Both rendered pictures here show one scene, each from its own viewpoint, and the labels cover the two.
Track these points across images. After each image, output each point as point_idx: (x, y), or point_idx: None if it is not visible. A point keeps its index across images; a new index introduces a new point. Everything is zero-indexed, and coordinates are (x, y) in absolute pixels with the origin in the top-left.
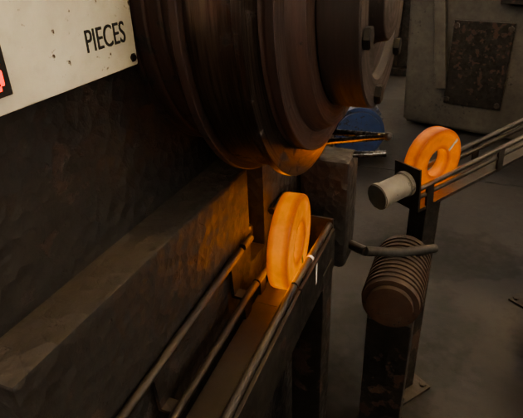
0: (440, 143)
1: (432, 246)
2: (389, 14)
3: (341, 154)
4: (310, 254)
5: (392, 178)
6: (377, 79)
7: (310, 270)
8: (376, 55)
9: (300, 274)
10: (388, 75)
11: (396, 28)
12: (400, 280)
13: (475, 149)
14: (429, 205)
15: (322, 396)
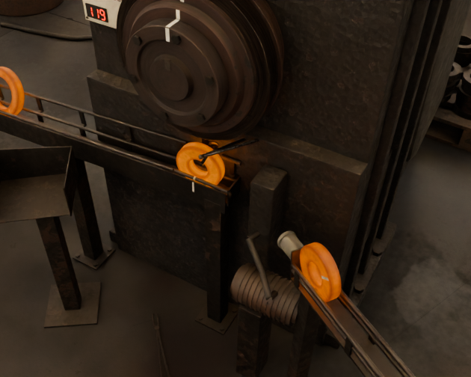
0: (315, 262)
1: (266, 292)
2: (162, 87)
3: (264, 179)
4: (196, 177)
5: (295, 241)
6: (167, 110)
7: (186, 178)
8: (178, 105)
9: (179, 171)
10: (191, 123)
11: (202, 110)
12: (242, 273)
13: (366, 330)
14: (295, 285)
15: (210, 265)
